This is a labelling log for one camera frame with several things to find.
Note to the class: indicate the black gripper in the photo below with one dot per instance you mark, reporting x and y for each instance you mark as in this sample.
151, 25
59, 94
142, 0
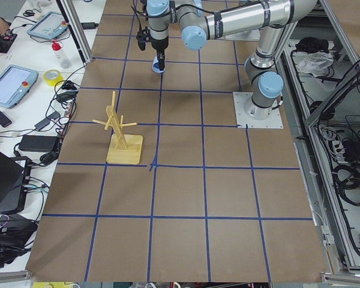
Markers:
159, 45

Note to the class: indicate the light blue plastic cup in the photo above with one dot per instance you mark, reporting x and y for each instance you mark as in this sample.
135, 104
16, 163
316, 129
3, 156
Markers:
156, 67

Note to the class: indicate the red cap squeeze bottle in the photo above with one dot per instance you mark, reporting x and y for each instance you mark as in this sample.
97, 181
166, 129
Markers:
60, 55

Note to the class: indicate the wooden mug tree stand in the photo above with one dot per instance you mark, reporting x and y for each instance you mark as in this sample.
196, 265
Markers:
123, 148

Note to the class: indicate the yellow tape roll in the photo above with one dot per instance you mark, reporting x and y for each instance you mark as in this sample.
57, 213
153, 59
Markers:
53, 77

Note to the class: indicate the far teach pendant tablet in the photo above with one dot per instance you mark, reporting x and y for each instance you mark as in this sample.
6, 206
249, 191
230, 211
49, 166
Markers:
49, 27

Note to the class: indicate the teach pendant tablet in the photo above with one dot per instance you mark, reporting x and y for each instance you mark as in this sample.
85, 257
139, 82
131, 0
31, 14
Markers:
15, 83
49, 27

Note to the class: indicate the near teach pendant tablet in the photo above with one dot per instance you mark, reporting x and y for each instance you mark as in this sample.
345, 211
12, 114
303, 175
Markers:
15, 83

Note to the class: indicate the black power brick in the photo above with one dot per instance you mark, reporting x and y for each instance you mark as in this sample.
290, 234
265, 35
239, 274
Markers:
37, 143

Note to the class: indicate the crumpled white cloth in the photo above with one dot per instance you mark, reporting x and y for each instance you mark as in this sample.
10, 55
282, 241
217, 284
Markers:
317, 64

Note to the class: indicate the black smartphone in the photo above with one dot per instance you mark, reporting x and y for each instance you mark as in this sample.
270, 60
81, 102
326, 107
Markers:
4, 120

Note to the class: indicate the black laptop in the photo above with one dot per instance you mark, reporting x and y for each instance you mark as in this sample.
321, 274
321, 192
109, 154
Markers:
14, 176

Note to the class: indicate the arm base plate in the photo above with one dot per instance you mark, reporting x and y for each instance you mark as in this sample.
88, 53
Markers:
250, 35
248, 115

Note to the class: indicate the aluminium frame post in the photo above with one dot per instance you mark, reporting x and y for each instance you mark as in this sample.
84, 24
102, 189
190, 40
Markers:
71, 18

